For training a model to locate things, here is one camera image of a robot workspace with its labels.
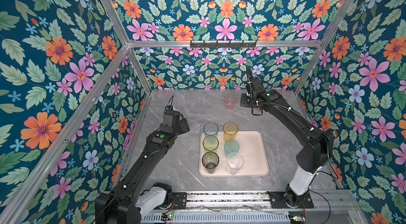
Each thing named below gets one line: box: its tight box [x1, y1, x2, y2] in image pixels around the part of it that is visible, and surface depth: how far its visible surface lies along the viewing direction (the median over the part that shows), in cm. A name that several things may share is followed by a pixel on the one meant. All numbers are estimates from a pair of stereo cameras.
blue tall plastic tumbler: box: [203, 122, 219, 136], surface depth 88 cm
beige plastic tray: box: [198, 130, 270, 177], surface depth 88 cm
